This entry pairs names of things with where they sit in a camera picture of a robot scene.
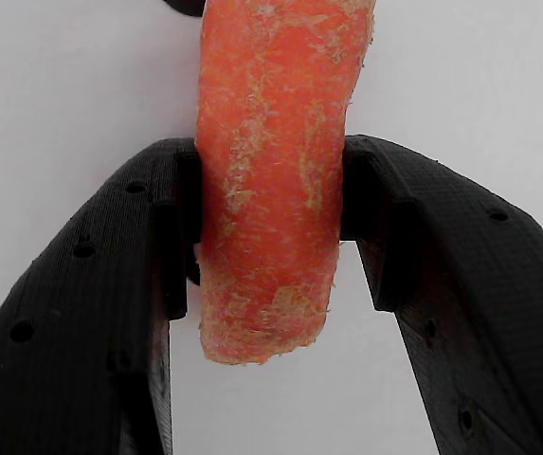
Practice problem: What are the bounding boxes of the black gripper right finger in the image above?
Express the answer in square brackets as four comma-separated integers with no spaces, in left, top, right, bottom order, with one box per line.
[338,134,543,455]

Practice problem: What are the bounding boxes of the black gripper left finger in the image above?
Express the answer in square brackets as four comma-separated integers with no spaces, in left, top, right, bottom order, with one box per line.
[0,136,205,455]

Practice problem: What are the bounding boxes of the small orange snack piece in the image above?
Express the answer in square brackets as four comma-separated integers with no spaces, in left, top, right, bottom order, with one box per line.
[193,0,377,368]

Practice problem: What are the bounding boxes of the small black ring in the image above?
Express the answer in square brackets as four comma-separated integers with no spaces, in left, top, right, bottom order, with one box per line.
[163,0,206,19]

